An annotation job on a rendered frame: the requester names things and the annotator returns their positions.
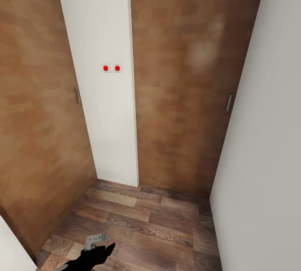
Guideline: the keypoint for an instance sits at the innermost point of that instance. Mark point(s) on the electric switch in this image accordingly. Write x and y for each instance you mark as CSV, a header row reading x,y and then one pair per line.
x,y
117,66
106,67

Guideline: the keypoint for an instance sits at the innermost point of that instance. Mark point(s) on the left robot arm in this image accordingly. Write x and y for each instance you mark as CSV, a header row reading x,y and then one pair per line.
x,y
91,255

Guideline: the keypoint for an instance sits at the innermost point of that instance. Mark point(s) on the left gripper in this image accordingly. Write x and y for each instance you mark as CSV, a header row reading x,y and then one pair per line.
x,y
97,256

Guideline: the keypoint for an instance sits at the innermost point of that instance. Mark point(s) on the sliding door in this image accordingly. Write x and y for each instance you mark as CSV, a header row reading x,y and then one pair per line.
x,y
46,160
188,58

